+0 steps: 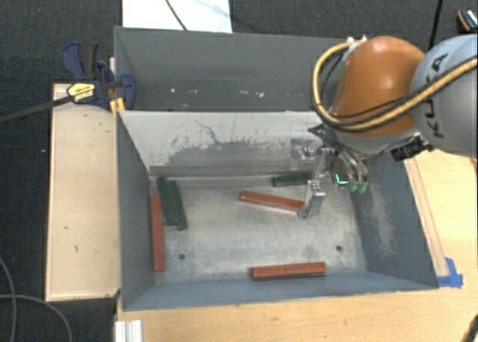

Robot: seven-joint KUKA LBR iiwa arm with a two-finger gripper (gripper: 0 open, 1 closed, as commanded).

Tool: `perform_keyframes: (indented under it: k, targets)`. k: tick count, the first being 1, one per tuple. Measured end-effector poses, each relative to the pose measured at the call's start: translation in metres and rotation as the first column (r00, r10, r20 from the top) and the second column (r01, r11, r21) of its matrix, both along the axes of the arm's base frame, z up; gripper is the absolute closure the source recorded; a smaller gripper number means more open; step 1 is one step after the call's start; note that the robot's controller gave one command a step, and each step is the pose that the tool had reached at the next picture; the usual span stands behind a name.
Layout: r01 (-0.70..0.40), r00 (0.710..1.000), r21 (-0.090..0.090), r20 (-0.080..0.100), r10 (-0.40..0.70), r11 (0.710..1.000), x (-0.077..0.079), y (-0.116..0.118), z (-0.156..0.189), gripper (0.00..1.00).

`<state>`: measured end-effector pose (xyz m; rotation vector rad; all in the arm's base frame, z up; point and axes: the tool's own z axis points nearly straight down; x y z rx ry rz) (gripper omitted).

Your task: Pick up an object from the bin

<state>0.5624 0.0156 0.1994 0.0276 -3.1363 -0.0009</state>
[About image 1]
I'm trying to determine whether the grey metal bin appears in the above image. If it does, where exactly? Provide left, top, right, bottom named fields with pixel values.
left=113, top=25, right=440, bottom=312

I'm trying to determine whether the pale wood flat board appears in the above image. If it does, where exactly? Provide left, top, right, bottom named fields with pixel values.
left=45, top=82, right=122, bottom=302

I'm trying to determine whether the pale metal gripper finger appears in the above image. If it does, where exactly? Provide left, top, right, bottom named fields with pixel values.
left=297, top=179, right=321, bottom=220
left=308, top=190, right=327, bottom=218

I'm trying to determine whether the dark green flat block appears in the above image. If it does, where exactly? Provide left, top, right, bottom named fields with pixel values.
left=271, top=170, right=314, bottom=188
left=155, top=175, right=189, bottom=231

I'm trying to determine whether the black cylinder on white bracket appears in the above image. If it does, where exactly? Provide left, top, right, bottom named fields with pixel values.
left=390, top=135, right=431, bottom=163

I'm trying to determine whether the red-brown flat block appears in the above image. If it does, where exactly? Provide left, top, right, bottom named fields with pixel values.
left=149, top=193, right=167, bottom=273
left=249, top=261, right=327, bottom=282
left=238, top=190, right=306, bottom=215

